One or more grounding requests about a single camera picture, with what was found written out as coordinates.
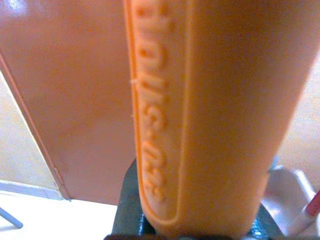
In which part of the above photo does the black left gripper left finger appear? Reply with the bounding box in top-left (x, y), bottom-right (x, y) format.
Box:
top-left (113, 158), bottom-right (154, 237)

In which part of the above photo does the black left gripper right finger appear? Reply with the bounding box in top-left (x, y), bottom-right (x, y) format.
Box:
top-left (247, 203), bottom-right (285, 237)

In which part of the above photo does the white plastic dustpan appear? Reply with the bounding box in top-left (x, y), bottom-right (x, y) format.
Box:
top-left (259, 164), bottom-right (317, 232)

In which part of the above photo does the brown door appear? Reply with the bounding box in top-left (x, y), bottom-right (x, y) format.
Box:
top-left (0, 0), bottom-right (138, 205)

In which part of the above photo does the orange plastic broom handle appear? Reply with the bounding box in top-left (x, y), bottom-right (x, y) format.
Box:
top-left (123, 0), bottom-right (320, 238)

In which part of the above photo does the grey metal leg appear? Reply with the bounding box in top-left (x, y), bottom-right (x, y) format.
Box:
top-left (0, 206), bottom-right (24, 230)

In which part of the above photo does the red and white stick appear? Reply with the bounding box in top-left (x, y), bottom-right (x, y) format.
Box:
top-left (287, 189), bottom-right (320, 232)

